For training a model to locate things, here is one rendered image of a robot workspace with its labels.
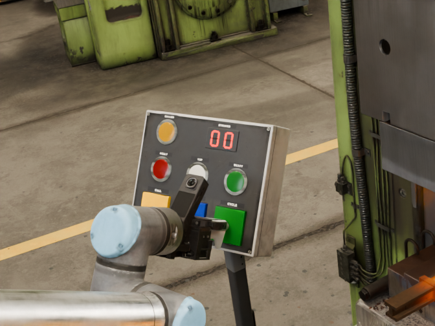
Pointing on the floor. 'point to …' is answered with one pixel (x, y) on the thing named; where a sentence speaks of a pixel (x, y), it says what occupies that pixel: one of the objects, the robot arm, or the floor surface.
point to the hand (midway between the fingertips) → (223, 222)
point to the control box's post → (239, 288)
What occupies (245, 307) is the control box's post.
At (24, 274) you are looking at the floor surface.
